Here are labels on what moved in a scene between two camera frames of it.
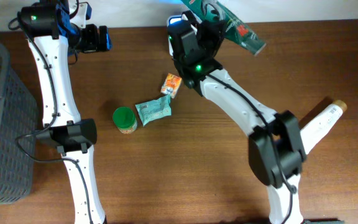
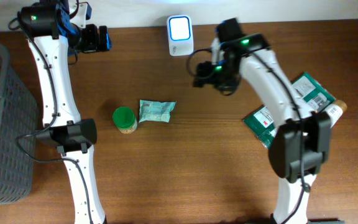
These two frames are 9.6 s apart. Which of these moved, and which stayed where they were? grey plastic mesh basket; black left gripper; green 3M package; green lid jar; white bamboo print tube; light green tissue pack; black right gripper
Moved: green 3M package; black right gripper; light green tissue pack; white bamboo print tube
Stayed: green lid jar; grey plastic mesh basket; black left gripper
